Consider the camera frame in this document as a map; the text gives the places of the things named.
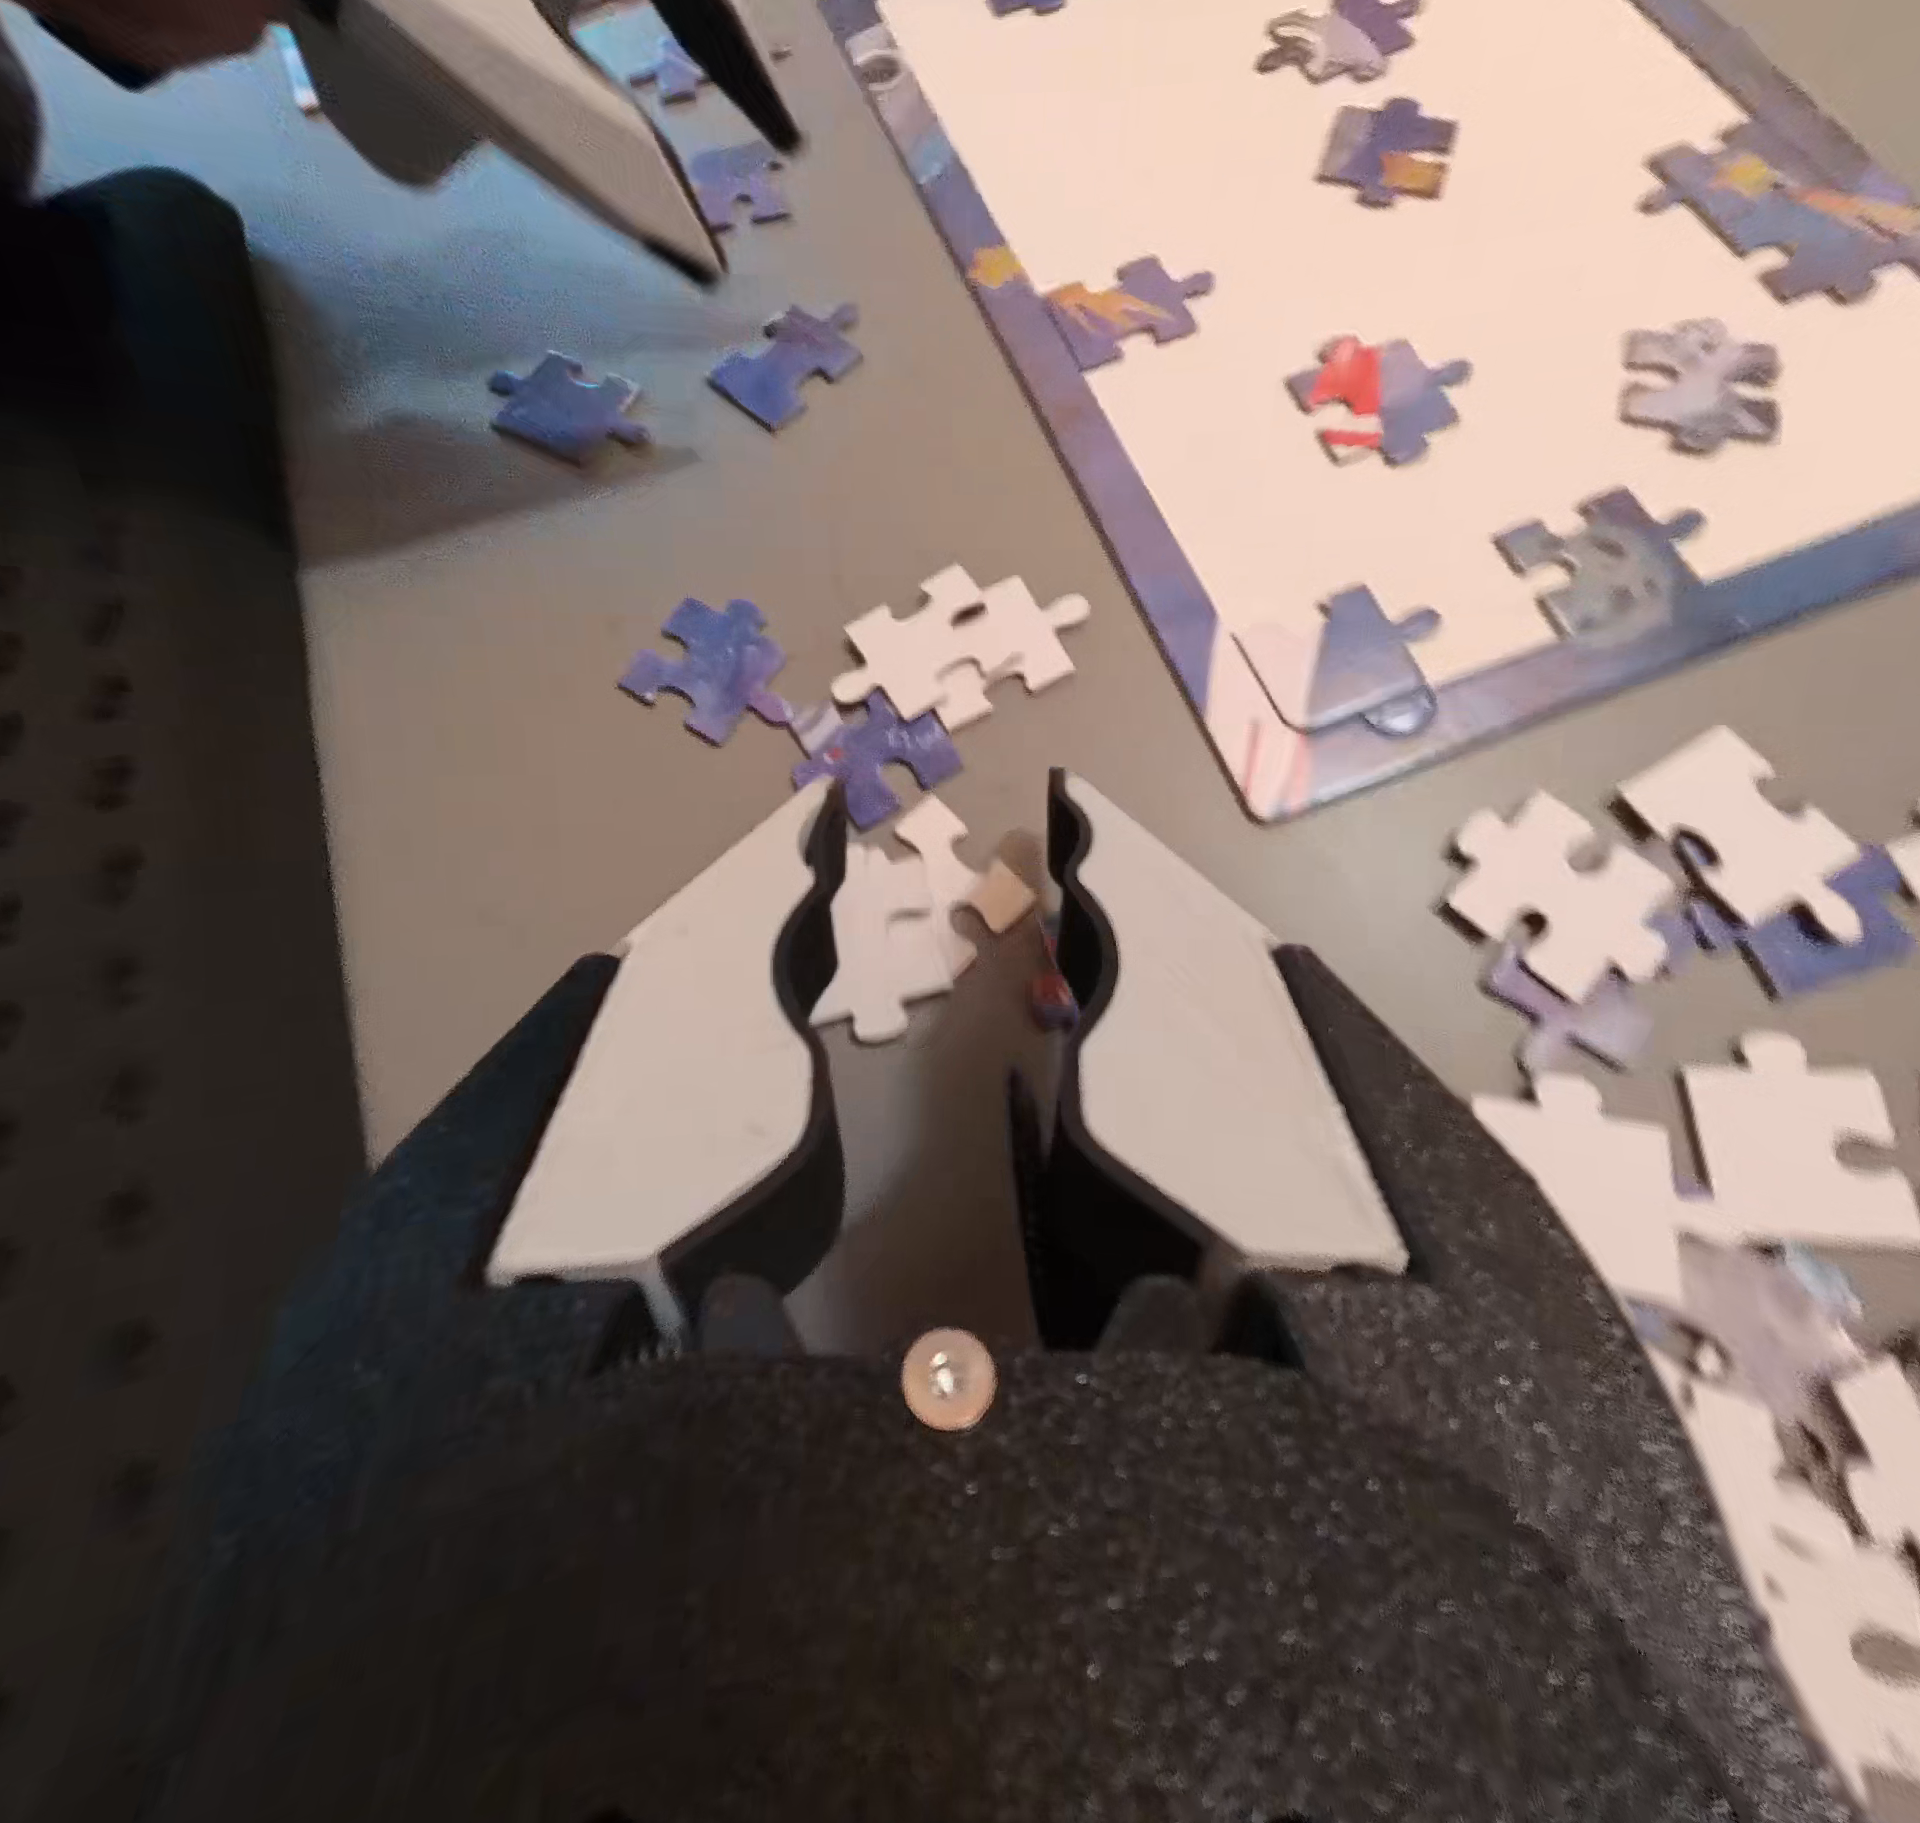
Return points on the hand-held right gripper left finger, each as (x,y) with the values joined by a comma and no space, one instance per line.
(660,1103)

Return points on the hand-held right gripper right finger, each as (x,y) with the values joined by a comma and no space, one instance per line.
(1230,1103)

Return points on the dark blue puzzle piece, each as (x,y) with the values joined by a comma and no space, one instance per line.
(789,361)
(570,405)

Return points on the pile of puzzle pieces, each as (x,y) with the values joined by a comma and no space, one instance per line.
(960,639)

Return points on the blue space puzzle tray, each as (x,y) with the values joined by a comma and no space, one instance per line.
(1199,203)

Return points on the small grey robot puzzle piece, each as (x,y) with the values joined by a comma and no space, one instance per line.
(1696,383)

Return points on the grey desk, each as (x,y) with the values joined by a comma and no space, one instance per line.
(494,802)

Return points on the blue orange star puzzle piece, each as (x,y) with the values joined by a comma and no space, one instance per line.
(1124,300)

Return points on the purple grey banded puzzle piece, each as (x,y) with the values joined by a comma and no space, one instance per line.
(1335,31)

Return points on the alien face puzzle piece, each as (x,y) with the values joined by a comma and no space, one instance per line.
(1599,556)

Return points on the orange comet puzzle piece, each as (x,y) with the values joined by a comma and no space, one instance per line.
(1786,211)

